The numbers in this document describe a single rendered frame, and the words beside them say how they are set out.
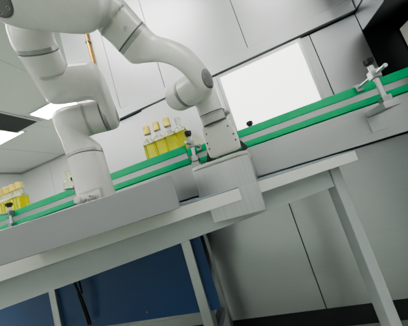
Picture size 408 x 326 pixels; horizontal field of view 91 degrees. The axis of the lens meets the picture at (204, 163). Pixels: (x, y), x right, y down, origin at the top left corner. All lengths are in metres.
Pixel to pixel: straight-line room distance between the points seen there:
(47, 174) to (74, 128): 6.16
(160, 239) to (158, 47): 0.46
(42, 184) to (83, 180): 6.35
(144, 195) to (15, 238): 0.22
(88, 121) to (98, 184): 0.18
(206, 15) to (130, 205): 1.17
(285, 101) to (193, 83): 0.66
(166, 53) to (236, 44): 0.79
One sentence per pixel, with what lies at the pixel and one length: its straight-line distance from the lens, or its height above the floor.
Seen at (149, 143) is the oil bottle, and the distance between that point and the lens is 1.02.
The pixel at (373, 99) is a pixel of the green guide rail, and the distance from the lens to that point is 0.97.
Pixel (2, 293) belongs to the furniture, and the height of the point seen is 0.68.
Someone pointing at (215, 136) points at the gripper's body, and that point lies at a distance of 0.59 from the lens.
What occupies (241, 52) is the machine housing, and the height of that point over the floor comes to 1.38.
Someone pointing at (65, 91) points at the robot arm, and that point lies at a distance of 0.63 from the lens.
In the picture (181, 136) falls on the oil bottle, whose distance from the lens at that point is 0.95.
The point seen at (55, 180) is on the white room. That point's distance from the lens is 6.58.
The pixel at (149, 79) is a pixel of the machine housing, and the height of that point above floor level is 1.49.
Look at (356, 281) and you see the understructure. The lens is 1.21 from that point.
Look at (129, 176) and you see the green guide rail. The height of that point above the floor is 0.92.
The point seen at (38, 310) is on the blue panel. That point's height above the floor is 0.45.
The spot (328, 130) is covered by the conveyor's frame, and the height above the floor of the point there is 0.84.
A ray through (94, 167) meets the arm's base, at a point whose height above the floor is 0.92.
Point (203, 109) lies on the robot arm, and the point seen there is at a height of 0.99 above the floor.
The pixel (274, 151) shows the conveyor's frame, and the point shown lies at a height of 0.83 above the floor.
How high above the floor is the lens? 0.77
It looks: 7 degrees up
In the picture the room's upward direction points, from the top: 17 degrees counter-clockwise
